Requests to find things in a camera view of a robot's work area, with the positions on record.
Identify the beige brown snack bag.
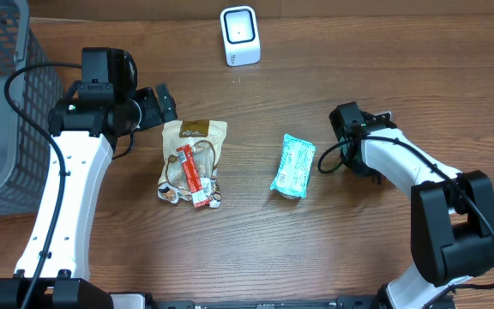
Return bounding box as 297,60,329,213
157,120,227,209

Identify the teal snack packet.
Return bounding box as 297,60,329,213
270,134,316,199

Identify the red stick snack packet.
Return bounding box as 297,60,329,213
177,145,209,208

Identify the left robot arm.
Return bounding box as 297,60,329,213
0,47,178,309

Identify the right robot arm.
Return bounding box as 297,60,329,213
329,102,494,309

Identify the grey plastic mesh basket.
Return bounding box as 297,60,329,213
0,0,63,215

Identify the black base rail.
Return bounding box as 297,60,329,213
109,292,456,309

